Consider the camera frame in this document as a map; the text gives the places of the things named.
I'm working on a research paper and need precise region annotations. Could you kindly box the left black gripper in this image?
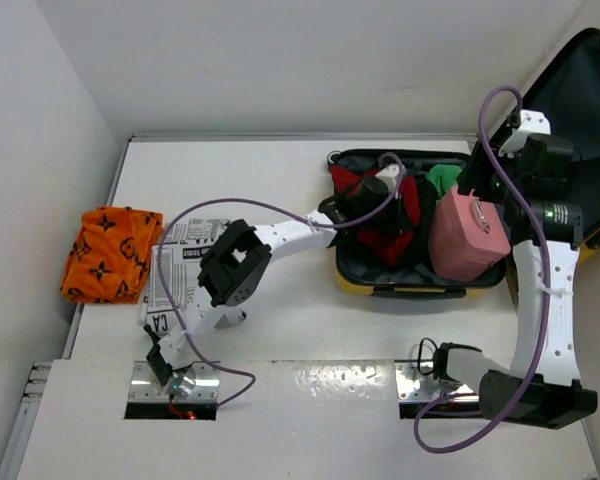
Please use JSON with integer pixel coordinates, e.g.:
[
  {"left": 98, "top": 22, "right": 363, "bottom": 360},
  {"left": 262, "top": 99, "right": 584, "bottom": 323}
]
[{"left": 357, "top": 189, "right": 414, "bottom": 234}]

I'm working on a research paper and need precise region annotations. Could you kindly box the dark red cloth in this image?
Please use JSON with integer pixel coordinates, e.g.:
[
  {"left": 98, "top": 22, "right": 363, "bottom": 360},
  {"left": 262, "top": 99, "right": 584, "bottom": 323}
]
[{"left": 330, "top": 165, "right": 420, "bottom": 267}]

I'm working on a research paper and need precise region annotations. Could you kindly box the green microfiber towel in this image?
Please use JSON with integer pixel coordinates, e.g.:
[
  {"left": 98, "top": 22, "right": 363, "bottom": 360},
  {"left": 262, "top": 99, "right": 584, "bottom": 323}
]
[{"left": 425, "top": 164, "right": 462, "bottom": 199}]

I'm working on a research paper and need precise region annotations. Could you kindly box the pink box with handle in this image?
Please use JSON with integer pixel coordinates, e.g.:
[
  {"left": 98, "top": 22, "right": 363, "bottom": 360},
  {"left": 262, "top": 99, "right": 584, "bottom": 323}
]
[{"left": 428, "top": 186, "right": 511, "bottom": 282}]

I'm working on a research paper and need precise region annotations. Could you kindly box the newspaper print cloth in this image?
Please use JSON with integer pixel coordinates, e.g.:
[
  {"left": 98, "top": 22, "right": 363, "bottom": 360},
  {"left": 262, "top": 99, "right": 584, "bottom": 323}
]
[{"left": 139, "top": 218, "right": 230, "bottom": 337}]

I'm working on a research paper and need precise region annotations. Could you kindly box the orange black patterned cloth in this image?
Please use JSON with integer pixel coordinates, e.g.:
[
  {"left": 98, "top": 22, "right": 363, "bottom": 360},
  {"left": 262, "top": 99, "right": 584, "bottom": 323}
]
[{"left": 60, "top": 206, "right": 164, "bottom": 304}]

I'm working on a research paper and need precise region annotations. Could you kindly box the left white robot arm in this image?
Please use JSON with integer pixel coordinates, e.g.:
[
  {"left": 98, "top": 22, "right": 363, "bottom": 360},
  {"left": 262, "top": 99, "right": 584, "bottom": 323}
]
[{"left": 146, "top": 155, "right": 407, "bottom": 400}]

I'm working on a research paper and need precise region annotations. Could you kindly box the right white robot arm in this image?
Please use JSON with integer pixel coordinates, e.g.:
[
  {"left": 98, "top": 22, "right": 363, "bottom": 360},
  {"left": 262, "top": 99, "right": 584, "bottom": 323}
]
[{"left": 432, "top": 109, "right": 598, "bottom": 430}]

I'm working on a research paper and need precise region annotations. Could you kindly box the yellow suitcase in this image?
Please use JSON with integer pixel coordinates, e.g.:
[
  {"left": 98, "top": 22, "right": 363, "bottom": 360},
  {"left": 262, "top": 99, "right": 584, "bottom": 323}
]
[{"left": 336, "top": 28, "right": 600, "bottom": 299}]

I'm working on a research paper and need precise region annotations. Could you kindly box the white front panel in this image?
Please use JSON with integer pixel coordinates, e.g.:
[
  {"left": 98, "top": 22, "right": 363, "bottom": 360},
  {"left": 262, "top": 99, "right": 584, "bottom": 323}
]
[{"left": 19, "top": 359, "right": 597, "bottom": 479}]

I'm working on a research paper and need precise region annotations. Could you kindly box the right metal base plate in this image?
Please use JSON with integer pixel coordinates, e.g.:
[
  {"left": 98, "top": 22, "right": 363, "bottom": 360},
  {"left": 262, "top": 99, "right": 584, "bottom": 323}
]
[{"left": 394, "top": 360, "right": 478, "bottom": 404}]

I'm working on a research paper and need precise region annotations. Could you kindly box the metal base plate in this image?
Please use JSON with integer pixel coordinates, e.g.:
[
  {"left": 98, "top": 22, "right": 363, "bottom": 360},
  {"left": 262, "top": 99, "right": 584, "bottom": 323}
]
[
  {"left": 394, "top": 360, "right": 478, "bottom": 404},
  {"left": 127, "top": 362, "right": 220, "bottom": 404}
]

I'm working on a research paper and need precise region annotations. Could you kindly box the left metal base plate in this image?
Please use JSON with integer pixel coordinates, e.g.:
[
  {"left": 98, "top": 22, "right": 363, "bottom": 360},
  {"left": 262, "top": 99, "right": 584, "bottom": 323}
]
[{"left": 127, "top": 362, "right": 220, "bottom": 404}]

